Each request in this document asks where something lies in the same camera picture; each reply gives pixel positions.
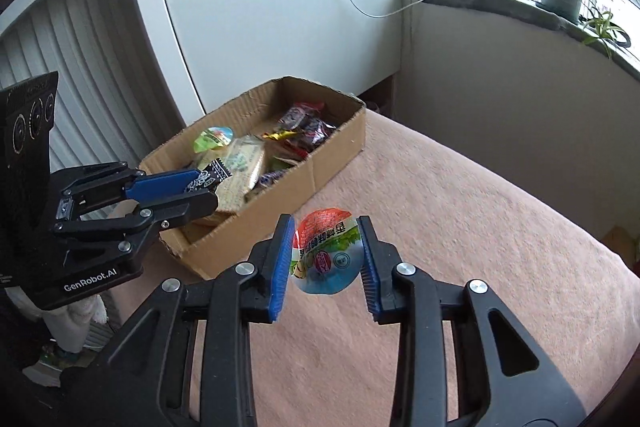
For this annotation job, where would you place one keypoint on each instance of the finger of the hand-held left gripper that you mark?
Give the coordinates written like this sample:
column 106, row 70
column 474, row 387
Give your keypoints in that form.
column 190, row 204
column 160, row 184

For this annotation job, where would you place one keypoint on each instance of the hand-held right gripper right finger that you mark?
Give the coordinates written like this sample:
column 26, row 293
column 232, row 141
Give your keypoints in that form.
column 370, row 267

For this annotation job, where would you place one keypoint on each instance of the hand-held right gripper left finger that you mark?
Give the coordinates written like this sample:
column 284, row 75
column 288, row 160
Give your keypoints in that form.
column 280, row 267

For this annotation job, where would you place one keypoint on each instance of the red and blue jelly cup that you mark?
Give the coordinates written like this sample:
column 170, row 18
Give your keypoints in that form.
column 325, row 252

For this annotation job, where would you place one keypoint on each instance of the clear cracker packet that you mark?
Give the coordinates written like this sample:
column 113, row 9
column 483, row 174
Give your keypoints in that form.
column 242, row 167

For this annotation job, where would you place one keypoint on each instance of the cardboard box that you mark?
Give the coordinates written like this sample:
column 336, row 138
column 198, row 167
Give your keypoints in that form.
column 325, row 162

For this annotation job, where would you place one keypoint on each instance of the white cloth bundle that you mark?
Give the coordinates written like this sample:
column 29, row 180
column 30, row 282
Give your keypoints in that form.
column 75, row 322

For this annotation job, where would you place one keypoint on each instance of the white slatted panel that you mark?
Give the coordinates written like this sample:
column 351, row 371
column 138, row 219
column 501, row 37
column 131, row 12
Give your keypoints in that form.
column 90, row 57

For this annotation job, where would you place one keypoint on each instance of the white cabinet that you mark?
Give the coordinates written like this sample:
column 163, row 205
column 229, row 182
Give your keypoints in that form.
column 250, row 7

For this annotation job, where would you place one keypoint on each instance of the small spider plant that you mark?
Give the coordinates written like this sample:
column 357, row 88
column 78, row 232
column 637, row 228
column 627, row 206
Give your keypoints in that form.
column 602, row 29

